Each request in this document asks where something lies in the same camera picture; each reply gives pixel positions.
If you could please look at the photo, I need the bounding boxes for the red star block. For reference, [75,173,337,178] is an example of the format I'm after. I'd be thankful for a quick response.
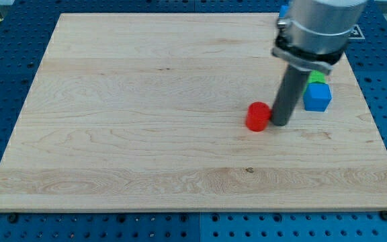
[245,102,271,132]

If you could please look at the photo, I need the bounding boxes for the blue cube block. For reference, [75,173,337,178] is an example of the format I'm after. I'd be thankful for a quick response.
[303,83,332,112]

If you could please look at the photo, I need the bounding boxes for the green block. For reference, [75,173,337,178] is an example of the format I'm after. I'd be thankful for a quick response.
[304,71,327,92]

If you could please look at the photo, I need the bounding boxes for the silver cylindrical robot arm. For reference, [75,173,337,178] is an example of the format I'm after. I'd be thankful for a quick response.
[271,0,367,75]

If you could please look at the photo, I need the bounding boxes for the light wooden board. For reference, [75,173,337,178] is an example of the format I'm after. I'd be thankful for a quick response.
[0,13,387,213]

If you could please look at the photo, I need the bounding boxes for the small blue block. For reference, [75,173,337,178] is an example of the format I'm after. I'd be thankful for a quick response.
[278,5,289,18]

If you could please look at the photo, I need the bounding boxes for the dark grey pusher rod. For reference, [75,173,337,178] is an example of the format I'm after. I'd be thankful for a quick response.
[271,65,310,126]

